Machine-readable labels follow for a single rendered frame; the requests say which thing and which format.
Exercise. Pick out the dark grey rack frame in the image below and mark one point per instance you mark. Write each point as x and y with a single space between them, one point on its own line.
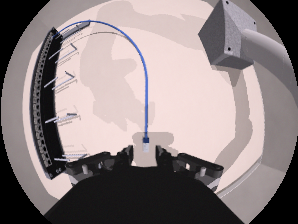
48 147

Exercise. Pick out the grey ethernet plug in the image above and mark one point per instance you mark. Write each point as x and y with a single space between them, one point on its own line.
145 144

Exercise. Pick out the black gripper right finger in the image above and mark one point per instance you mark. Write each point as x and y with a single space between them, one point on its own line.
205 171

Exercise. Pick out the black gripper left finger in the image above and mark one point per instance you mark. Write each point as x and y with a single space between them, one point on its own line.
89 166

